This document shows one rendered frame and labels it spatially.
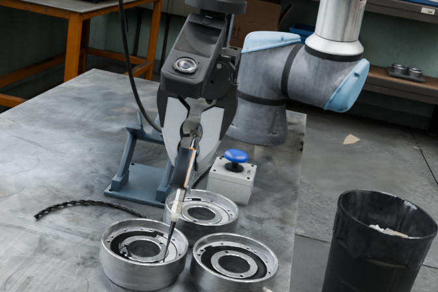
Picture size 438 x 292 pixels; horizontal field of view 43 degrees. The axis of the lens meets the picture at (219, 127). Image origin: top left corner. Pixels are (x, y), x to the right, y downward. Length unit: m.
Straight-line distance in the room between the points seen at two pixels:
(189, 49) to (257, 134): 0.60
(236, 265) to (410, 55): 4.11
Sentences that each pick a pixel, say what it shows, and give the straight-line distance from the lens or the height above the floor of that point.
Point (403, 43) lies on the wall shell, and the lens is 4.72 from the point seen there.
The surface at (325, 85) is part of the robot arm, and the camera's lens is 1.10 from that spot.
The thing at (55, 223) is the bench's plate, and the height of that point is 0.80.
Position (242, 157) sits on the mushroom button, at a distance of 0.89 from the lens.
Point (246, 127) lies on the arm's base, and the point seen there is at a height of 0.83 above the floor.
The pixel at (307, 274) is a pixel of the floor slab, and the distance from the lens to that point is 2.31.
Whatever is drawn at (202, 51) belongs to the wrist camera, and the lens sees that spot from 0.59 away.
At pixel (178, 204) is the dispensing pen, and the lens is 0.67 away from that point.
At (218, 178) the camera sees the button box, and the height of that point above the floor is 0.84.
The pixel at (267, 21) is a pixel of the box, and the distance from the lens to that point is 4.15.
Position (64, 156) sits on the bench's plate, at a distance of 0.99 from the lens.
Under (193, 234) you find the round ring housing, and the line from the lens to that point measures 0.75.
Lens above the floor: 1.20
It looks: 19 degrees down
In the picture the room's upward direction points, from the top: 10 degrees clockwise
